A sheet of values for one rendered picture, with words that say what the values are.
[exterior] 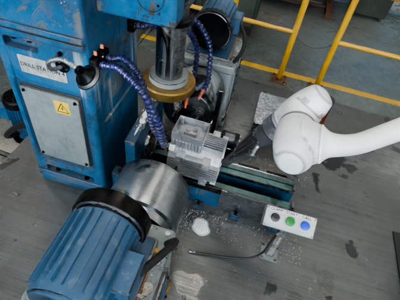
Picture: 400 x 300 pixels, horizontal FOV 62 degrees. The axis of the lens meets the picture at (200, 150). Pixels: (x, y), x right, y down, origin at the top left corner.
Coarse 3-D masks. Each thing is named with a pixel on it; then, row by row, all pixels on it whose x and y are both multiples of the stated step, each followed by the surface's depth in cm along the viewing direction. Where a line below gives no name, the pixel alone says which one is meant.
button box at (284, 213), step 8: (264, 208) 114; (272, 208) 111; (280, 208) 110; (264, 216) 110; (280, 216) 110; (288, 216) 110; (296, 216) 110; (304, 216) 110; (264, 224) 110; (272, 224) 110; (280, 224) 110; (296, 224) 109; (312, 224) 109; (288, 232) 110; (296, 232) 109; (304, 232) 109; (312, 232) 109
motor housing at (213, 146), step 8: (208, 136) 126; (216, 136) 128; (208, 144) 124; (216, 144) 124; (224, 144) 124; (168, 152) 126; (176, 152) 125; (192, 152) 124; (208, 152) 124; (216, 152) 123; (224, 152) 138; (168, 160) 126; (184, 160) 124; (192, 160) 123; (200, 160) 123; (184, 168) 126; (192, 168) 125; (200, 168) 125; (216, 168) 123; (192, 176) 129; (200, 176) 127; (208, 176) 125; (216, 176) 126
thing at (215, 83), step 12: (192, 72) 145; (204, 72) 146; (216, 84) 146; (192, 96) 139; (204, 96) 138; (216, 96) 143; (168, 108) 147; (180, 108) 143; (192, 108) 144; (204, 108) 142; (204, 120) 147
